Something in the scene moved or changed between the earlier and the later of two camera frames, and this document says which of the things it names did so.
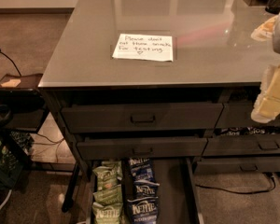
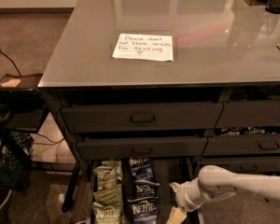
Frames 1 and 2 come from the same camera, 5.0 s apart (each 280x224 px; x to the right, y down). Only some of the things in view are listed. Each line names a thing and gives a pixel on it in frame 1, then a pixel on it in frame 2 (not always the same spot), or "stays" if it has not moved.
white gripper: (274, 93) to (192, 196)
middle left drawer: (141, 148) stays
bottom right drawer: (243, 165) stays
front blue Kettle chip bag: (144, 210) stays
